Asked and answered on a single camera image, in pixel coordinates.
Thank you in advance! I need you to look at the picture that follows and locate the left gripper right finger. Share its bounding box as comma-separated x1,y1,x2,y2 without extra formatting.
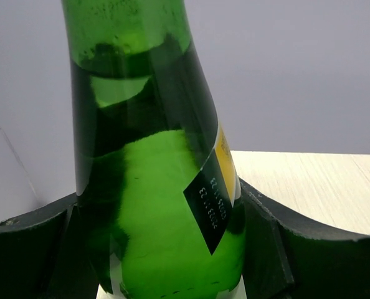
240,180,370,298

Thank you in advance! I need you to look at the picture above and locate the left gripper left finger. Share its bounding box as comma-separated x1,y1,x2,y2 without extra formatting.
0,194,98,298

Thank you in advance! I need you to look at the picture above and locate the green glass bottle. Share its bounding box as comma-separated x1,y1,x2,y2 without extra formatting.
61,1,245,298

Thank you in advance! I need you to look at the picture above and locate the white two-tier shelf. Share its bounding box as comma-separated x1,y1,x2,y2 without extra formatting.
96,150,370,299

